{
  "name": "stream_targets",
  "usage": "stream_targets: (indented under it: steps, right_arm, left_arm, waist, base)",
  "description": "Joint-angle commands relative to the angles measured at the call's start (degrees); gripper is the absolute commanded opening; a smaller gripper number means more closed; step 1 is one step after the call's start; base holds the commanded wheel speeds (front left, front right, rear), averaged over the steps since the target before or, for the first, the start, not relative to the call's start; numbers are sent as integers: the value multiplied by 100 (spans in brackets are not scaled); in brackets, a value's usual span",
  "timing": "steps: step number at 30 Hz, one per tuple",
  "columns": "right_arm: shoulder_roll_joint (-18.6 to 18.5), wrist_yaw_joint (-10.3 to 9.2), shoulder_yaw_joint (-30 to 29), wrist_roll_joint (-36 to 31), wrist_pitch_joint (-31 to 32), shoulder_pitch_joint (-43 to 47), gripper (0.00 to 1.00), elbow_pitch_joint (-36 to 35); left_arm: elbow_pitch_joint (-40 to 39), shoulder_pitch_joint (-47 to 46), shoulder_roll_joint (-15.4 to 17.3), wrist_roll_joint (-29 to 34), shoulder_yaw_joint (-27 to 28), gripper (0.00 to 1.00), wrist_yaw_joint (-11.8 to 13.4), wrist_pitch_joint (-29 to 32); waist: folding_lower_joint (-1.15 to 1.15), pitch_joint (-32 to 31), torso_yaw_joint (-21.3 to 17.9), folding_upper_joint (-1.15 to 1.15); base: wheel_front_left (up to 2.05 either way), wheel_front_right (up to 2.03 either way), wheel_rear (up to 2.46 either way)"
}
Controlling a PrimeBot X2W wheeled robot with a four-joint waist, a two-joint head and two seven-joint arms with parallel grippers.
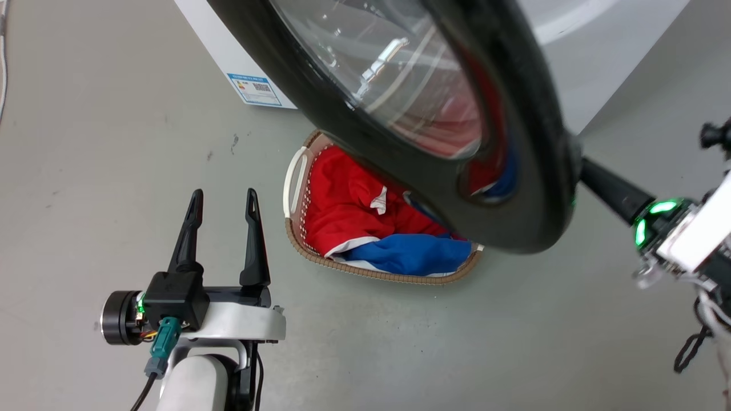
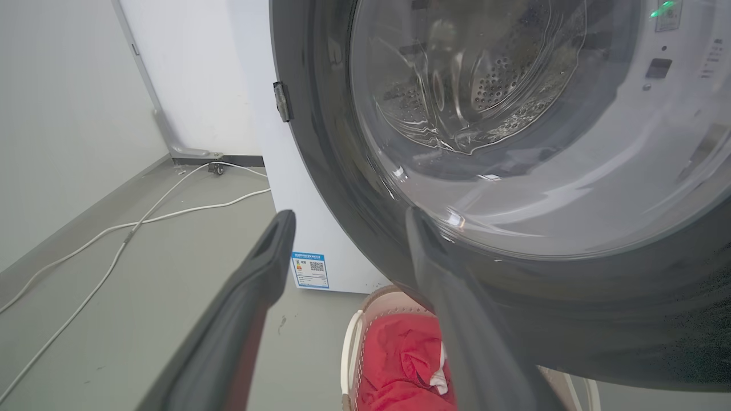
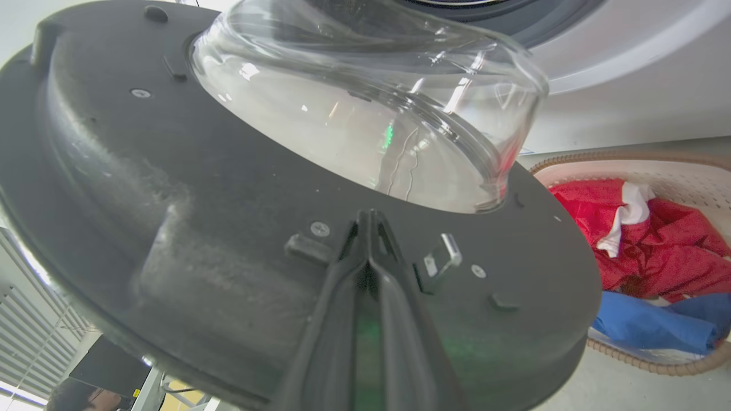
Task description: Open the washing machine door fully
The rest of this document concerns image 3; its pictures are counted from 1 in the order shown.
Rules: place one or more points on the black monitor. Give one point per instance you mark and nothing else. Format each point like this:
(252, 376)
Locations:
(111, 368)

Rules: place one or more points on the red and white garment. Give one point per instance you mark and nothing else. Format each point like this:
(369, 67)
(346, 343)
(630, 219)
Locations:
(657, 245)

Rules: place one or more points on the white washing machine body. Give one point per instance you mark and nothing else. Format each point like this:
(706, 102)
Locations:
(628, 63)

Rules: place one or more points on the blue garment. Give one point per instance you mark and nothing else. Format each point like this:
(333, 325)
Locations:
(651, 325)

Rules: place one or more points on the person with dark hair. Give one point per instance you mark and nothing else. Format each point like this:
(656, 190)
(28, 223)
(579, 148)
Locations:
(77, 397)

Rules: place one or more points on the white perforated laundry basket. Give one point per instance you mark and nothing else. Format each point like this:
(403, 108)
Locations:
(679, 171)

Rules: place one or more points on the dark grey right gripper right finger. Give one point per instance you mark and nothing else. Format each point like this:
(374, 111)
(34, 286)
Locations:
(414, 348)

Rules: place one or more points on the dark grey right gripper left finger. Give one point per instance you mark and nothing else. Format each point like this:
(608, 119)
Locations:
(328, 337)

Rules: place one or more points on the dark grey washing machine door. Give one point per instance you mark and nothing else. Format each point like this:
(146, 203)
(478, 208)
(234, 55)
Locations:
(188, 217)

